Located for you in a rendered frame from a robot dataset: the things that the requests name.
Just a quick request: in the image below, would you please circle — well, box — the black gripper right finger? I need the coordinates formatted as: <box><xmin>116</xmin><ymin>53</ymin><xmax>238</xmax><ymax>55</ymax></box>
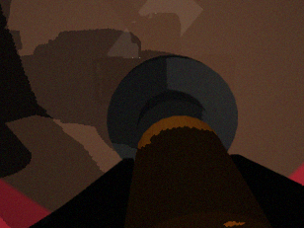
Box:
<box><xmin>229</xmin><ymin>154</ymin><xmax>304</xmax><ymax>228</ymax></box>

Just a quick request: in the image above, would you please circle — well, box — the orange cylinder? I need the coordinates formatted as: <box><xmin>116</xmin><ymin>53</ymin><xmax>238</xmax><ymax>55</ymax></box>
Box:
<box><xmin>123</xmin><ymin>115</ymin><xmax>272</xmax><ymax>228</ymax></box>

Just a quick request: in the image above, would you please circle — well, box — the dark grey round pedestal with shaft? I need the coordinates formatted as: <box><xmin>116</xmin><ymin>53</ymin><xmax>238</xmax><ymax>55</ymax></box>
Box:
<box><xmin>108</xmin><ymin>54</ymin><xmax>239</xmax><ymax>161</ymax></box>

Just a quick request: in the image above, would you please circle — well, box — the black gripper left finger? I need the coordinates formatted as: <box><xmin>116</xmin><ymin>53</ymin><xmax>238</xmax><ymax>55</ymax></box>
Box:
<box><xmin>28</xmin><ymin>158</ymin><xmax>135</xmax><ymax>228</ymax></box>

